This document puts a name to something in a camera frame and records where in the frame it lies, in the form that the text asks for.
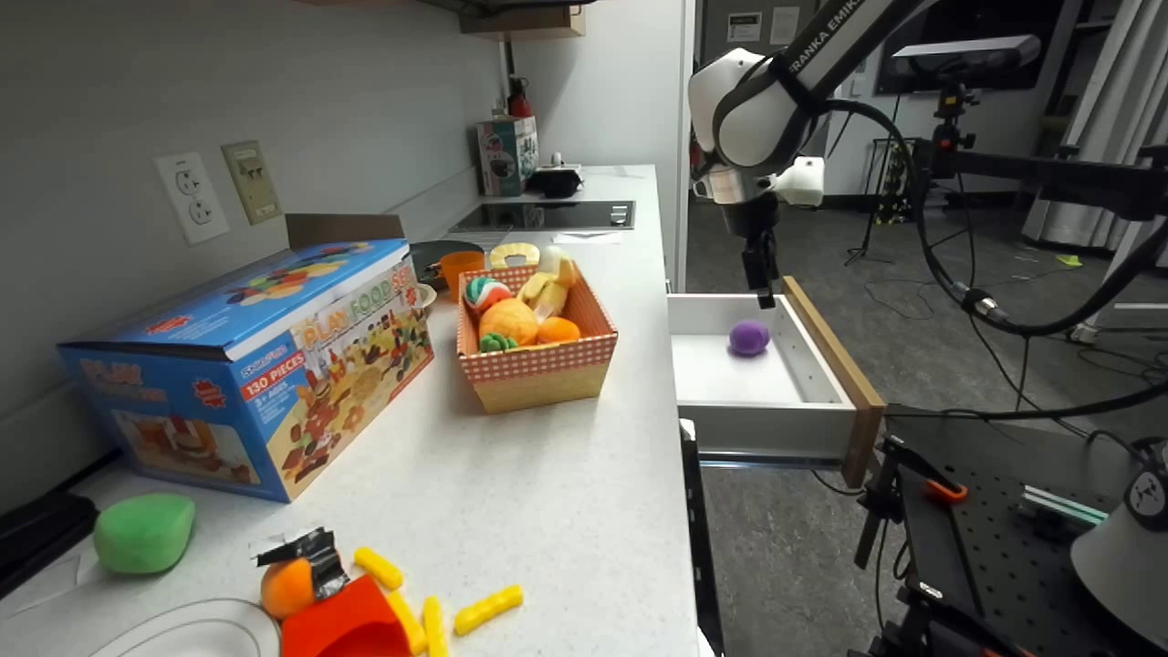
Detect black cooktop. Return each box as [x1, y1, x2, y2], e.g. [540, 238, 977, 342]
[450, 196, 640, 238]

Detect white power outlet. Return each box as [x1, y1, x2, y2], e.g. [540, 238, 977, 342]
[154, 145, 235, 249]

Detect green plush toy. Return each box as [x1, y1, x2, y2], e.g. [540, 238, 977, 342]
[92, 490, 199, 580]

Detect orange yellow plush fruit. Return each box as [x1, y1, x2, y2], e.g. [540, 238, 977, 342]
[476, 296, 543, 350]

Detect white stand leg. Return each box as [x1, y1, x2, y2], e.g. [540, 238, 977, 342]
[1067, 243, 1168, 350]

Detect thick black floor cable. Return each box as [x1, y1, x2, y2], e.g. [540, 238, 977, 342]
[883, 378, 1168, 423]

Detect orange bowl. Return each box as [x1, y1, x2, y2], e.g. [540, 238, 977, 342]
[436, 249, 490, 302]

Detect white drawer with wooden front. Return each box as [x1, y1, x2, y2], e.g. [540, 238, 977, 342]
[665, 275, 889, 493]

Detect black flat object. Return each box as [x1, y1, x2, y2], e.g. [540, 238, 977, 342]
[0, 490, 103, 600]

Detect black clamp with orange handle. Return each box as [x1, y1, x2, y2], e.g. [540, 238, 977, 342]
[850, 435, 973, 576]

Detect yellow toy fry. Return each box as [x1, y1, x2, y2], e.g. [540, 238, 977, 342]
[450, 580, 529, 640]
[350, 543, 408, 594]
[417, 594, 451, 657]

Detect beige wall switch plate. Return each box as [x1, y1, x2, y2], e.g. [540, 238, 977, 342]
[220, 138, 283, 226]

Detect grey round base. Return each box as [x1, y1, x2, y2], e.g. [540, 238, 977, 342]
[1069, 503, 1168, 651]

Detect red bottle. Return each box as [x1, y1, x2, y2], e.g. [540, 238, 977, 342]
[502, 76, 540, 122]

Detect round dial gauge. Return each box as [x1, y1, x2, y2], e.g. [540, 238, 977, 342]
[1118, 437, 1168, 533]

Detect orange checkered cardboard basket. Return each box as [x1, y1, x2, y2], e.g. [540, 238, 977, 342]
[451, 261, 622, 415]

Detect red toy fries carton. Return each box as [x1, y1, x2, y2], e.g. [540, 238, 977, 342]
[277, 572, 417, 657]

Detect black perforated table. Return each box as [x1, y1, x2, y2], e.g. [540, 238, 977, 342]
[889, 415, 1168, 657]

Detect black power strip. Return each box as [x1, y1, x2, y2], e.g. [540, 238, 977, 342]
[877, 138, 920, 229]

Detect red white green toy ball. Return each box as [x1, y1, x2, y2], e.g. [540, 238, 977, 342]
[465, 275, 518, 323]

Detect black toy piece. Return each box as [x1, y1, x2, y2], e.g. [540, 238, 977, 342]
[252, 527, 353, 600]

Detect white paper sign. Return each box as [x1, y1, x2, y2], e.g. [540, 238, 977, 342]
[724, 9, 768, 47]

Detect white and yellow toy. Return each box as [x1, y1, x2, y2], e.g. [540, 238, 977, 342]
[487, 238, 543, 275]

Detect dark pan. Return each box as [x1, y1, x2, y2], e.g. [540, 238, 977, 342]
[408, 238, 487, 286]

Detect yellow plush banana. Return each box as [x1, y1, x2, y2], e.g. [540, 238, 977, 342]
[518, 267, 573, 323]

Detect blue toy food box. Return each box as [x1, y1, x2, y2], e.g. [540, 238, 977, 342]
[53, 238, 439, 503]

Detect purple round plushie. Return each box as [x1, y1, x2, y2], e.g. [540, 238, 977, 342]
[725, 319, 774, 361]

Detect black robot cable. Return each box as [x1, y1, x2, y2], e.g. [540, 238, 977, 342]
[798, 97, 1168, 342]

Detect small black object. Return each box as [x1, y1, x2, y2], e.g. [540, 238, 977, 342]
[522, 164, 584, 201]

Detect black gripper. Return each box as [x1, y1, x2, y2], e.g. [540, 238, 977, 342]
[734, 193, 786, 311]

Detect teal marker pen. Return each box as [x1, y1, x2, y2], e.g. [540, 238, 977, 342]
[1020, 484, 1113, 531]

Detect orange toy ball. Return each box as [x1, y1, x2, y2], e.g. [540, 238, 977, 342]
[260, 557, 322, 622]

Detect grey camera on tripod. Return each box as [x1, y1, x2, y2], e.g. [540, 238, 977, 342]
[889, 32, 1046, 156]

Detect white plate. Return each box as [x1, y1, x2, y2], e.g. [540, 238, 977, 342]
[88, 594, 283, 657]

